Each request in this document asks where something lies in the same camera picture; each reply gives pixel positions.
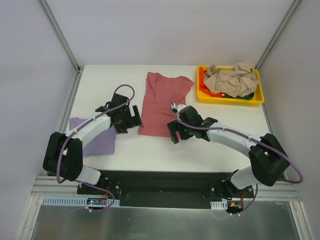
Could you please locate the aluminium front frame rail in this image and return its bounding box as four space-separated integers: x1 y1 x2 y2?
31 176 302 202

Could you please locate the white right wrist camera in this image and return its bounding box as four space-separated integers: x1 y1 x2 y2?
171 103 186 113

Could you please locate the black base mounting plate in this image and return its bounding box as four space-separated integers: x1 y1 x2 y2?
77 170 259 211

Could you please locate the green t shirt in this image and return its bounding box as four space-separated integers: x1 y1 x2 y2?
222 92 255 101

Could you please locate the yellow plastic bin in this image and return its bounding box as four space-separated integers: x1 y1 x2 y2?
195 65 265 107

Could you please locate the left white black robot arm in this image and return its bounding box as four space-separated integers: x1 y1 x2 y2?
42 93 143 195

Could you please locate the orange t shirt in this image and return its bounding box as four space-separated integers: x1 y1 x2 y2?
198 67 224 98

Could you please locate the right white cable duct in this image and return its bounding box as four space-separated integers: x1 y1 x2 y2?
210 200 228 211

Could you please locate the white cable duct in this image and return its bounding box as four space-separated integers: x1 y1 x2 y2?
210 200 228 211
42 196 120 208

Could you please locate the folded lavender t shirt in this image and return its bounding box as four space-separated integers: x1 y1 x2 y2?
66 115 116 158

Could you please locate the right aluminium corner post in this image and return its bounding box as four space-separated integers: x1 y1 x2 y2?
255 0 303 71

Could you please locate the pink red t shirt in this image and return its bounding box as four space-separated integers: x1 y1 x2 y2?
138 72 194 138

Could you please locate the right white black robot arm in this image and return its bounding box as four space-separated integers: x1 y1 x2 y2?
167 103 290 200

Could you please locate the left aluminium corner post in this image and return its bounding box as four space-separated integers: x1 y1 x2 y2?
37 0 82 74

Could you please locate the beige crumpled t shirt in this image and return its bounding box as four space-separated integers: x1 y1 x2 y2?
203 61 260 98

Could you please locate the aluminium corner post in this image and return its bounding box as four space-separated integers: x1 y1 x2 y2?
255 0 303 71
37 0 82 74

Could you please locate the left white cable duct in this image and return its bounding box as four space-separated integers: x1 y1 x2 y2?
42 196 120 208

